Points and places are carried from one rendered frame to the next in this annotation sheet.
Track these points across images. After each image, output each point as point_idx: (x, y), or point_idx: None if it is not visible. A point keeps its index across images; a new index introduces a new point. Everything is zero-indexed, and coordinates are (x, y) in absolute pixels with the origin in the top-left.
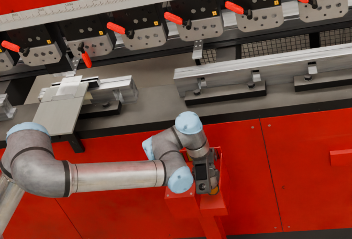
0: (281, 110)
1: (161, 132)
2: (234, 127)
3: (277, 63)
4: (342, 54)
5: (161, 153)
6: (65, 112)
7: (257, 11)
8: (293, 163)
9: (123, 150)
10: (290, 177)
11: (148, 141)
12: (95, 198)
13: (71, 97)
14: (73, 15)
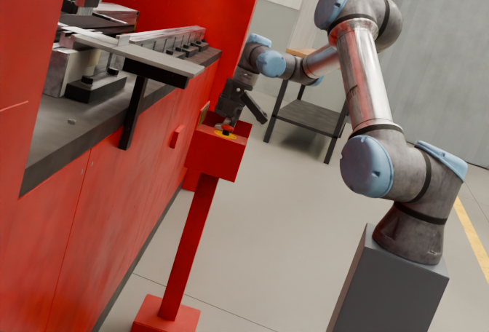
0: None
1: (265, 48)
2: (171, 99)
3: (161, 36)
4: (172, 34)
5: (292, 57)
6: (158, 54)
7: None
8: (164, 151)
9: (134, 144)
10: (156, 174)
11: (274, 52)
12: (78, 279)
13: (127, 43)
14: None
